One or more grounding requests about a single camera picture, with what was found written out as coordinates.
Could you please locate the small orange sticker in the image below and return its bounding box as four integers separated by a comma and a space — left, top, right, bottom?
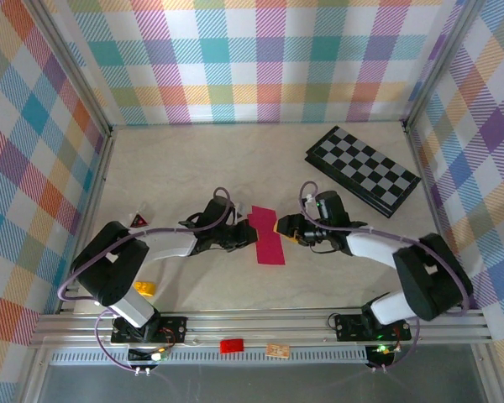
265, 343, 291, 359

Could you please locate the aluminium side rail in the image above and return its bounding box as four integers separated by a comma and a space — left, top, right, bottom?
56, 128, 117, 316

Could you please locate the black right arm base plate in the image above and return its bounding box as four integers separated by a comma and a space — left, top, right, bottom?
333, 312, 412, 342

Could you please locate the aluminium mounting rail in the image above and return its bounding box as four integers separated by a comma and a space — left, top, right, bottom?
29, 308, 493, 348

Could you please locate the pink square paper sheet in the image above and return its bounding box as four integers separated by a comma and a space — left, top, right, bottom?
247, 205, 287, 266

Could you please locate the small black circuit board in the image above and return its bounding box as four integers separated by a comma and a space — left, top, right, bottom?
365, 343, 399, 367
127, 346, 170, 365

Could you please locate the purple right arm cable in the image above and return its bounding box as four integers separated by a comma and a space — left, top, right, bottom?
298, 181, 474, 373

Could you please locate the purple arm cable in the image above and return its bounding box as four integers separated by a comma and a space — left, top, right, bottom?
57, 187, 236, 375
298, 181, 474, 373

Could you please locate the aluminium frame post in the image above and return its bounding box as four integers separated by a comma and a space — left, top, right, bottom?
402, 0, 488, 131
23, 0, 115, 136

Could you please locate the red rectangular label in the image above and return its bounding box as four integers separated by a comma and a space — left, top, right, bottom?
219, 338, 245, 355

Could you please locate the grey slotted cable duct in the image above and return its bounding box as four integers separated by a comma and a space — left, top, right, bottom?
50, 349, 370, 365

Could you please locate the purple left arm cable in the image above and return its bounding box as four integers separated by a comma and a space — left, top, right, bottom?
57, 187, 236, 375

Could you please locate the black grey folding chessboard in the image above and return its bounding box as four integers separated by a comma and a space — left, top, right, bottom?
304, 125, 423, 219

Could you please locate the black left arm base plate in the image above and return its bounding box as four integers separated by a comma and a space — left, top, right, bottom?
110, 315, 189, 344

